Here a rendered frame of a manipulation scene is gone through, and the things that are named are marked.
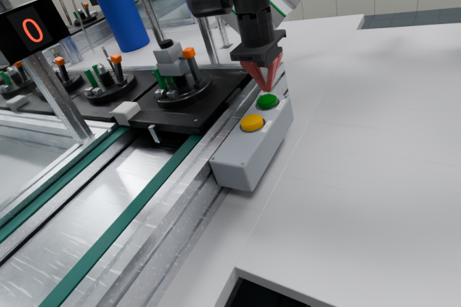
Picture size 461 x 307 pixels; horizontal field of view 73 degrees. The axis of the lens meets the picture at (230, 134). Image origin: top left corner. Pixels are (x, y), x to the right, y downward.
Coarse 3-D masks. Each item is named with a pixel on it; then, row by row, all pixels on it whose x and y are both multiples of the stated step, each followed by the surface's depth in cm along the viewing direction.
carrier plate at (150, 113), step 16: (224, 80) 72; (240, 80) 70; (144, 96) 77; (208, 96) 68; (224, 96) 66; (144, 112) 70; (160, 112) 68; (176, 112) 66; (192, 112) 64; (208, 112) 62; (144, 128) 68; (160, 128) 65; (176, 128) 62; (192, 128) 60
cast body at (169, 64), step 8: (168, 40) 65; (160, 48) 66; (168, 48) 64; (176, 48) 66; (160, 56) 66; (168, 56) 65; (176, 56) 66; (160, 64) 67; (168, 64) 66; (176, 64) 65; (184, 64) 66; (160, 72) 69; (168, 72) 68; (176, 72) 66; (184, 72) 67
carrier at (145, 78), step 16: (96, 64) 85; (112, 64) 88; (112, 80) 83; (128, 80) 83; (144, 80) 86; (80, 96) 89; (96, 96) 80; (112, 96) 79; (128, 96) 79; (80, 112) 79; (96, 112) 76; (112, 112) 74
